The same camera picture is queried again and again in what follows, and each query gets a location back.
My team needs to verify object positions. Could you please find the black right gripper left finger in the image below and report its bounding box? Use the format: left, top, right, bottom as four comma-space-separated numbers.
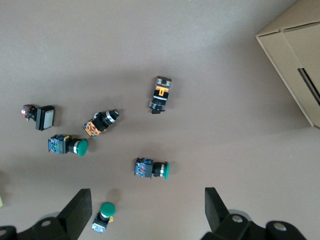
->
0, 188, 93, 240

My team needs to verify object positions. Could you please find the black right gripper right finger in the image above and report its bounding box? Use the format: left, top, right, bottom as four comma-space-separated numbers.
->
201, 187, 307, 240

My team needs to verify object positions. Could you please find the brown table cover mat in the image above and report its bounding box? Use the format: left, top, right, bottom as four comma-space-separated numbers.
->
0, 0, 320, 240

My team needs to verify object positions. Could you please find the brown cardboard box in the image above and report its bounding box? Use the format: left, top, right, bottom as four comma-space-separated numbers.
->
254, 0, 320, 130

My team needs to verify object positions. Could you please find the green mushroom pushbutton switch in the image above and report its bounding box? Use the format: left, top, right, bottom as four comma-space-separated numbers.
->
134, 157, 170, 181
91, 202, 116, 234
47, 134, 89, 158

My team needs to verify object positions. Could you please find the black orange selector switch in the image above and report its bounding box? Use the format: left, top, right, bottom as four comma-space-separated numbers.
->
149, 75, 173, 115
82, 108, 120, 139

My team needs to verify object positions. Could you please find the black square pushbutton switch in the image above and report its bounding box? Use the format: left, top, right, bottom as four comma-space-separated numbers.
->
21, 104, 56, 132

